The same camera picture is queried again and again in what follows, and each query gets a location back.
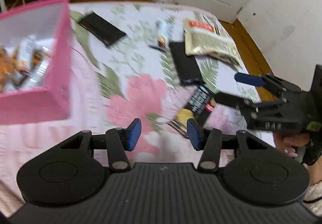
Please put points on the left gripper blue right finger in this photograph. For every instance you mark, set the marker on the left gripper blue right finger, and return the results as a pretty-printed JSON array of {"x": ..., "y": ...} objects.
[{"x": 209, "y": 141}]

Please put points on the beige noodle packet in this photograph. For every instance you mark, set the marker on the beige noodle packet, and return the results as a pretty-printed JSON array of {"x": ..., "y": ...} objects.
[{"x": 207, "y": 37}]

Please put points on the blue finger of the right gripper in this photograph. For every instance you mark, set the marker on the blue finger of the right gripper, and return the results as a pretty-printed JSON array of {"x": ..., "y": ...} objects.
[
  {"x": 244, "y": 78},
  {"x": 234, "y": 101}
]

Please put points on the white snack bar top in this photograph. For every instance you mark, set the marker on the white snack bar top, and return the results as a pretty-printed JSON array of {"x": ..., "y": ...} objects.
[{"x": 162, "y": 37}]

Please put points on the floral bed sheet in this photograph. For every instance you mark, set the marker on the floral bed sheet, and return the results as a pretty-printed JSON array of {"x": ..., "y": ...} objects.
[{"x": 110, "y": 86}]

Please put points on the pink cardboard box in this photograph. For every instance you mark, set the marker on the pink cardboard box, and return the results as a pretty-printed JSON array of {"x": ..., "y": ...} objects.
[{"x": 49, "y": 21}]

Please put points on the black yellow cracker packet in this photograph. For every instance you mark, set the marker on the black yellow cracker packet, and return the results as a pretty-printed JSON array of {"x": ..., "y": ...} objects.
[{"x": 198, "y": 107}]

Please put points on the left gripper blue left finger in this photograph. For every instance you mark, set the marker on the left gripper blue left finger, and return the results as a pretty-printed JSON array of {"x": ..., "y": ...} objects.
[{"x": 119, "y": 141}]

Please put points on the small coated peanut bag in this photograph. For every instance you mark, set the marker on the small coated peanut bag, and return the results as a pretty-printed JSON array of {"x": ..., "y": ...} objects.
[{"x": 9, "y": 69}]

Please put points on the white snack bar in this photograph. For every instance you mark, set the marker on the white snack bar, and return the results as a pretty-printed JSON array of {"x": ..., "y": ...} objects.
[
  {"x": 33, "y": 62},
  {"x": 162, "y": 37}
]

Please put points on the black flat snack packet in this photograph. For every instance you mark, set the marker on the black flat snack packet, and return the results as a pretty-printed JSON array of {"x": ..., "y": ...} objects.
[{"x": 104, "y": 31}]

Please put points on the person's right hand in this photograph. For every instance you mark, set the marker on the person's right hand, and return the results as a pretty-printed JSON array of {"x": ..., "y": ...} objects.
[{"x": 289, "y": 142}]

